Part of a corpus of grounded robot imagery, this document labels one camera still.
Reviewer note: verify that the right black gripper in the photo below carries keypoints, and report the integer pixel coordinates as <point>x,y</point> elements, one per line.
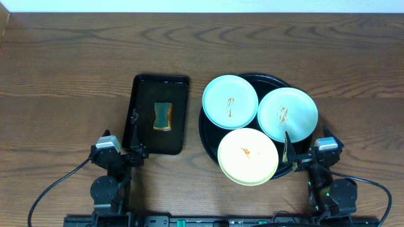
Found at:
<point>290,152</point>

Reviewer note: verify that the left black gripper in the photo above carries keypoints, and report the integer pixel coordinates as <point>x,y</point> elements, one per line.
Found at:
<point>141,152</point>

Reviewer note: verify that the light blue plate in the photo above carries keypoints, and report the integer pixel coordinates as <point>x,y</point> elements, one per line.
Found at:
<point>287,110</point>
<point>230,102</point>

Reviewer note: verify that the orange green scrub sponge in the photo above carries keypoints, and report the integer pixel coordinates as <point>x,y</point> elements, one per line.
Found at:
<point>163,116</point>

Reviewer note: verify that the pale yellow plate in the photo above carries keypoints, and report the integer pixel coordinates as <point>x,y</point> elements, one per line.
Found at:
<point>248,157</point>

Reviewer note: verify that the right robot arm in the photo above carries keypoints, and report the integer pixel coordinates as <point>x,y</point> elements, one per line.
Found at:
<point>328,196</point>

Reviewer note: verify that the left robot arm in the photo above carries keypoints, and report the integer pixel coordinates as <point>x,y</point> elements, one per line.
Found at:
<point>111,192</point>

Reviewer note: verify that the black rectangular tray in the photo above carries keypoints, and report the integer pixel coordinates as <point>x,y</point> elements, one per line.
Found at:
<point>146,90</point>

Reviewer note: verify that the black round tray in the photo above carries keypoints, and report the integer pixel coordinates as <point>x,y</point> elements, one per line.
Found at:
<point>211,135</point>

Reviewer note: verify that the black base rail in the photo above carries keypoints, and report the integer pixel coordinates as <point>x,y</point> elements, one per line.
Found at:
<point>165,221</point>

